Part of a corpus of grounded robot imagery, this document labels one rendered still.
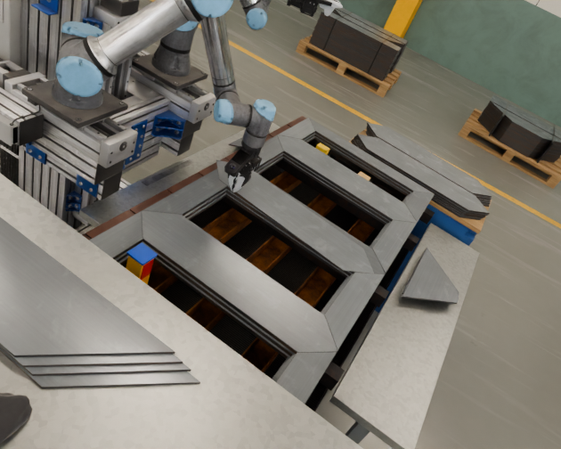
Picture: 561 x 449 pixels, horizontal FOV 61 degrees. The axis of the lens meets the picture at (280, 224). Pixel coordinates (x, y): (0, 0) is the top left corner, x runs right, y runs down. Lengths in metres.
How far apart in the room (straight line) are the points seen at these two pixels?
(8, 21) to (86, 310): 1.22
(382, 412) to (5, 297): 1.03
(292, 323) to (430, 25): 7.49
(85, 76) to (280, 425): 1.01
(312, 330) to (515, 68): 7.46
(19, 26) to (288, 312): 1.34
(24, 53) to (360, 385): 1.61
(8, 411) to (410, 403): 1.10
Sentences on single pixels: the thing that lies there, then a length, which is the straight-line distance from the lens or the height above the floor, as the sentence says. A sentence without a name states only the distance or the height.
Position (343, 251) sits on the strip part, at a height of 0.85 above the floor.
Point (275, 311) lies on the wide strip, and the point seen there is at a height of 0.85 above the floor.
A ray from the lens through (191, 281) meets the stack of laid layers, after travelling 1.42.
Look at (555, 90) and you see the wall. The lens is 8.64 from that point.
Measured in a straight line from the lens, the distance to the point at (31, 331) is 0.97.
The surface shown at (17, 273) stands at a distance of 1.06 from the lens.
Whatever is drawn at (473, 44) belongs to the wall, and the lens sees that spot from 8.52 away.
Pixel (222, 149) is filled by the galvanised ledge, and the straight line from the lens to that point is 2.31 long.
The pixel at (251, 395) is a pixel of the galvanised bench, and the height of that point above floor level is 1.05.
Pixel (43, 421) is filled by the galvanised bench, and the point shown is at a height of 1.05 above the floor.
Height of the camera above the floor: 1.87
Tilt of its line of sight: 37 degrees down
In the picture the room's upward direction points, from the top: 25 degrees clockwise
